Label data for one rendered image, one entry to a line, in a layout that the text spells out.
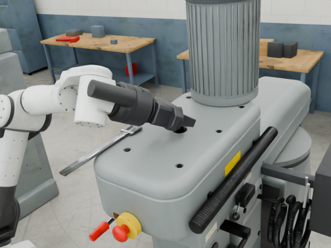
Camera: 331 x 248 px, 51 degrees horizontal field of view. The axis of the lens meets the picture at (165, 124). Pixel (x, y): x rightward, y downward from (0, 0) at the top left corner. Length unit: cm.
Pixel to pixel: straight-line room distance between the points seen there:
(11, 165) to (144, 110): 38
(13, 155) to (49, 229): 273
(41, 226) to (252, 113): 300
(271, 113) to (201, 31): 46
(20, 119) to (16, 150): 9
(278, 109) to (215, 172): 56
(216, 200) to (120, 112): 28
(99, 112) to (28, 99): 21
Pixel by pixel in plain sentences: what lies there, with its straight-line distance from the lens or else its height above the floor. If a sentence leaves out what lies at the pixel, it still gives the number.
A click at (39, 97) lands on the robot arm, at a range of 84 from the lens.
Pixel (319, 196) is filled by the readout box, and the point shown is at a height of 165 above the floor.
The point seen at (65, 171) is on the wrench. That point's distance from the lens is 78.
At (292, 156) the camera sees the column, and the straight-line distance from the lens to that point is 140.
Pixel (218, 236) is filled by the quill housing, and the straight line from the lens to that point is 104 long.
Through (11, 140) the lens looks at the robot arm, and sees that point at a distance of 94.
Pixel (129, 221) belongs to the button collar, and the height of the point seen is 179.
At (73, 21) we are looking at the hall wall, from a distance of 761.
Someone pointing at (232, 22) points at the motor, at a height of 212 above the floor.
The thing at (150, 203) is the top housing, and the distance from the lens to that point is 73.
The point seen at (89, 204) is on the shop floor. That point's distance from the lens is 378.
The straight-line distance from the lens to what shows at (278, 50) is 472.
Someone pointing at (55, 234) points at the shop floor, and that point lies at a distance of 357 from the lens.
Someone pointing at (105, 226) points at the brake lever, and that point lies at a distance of 91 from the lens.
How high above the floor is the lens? 231
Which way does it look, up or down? 27 degrees down
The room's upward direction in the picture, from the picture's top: 6 degrees counter-clockwise
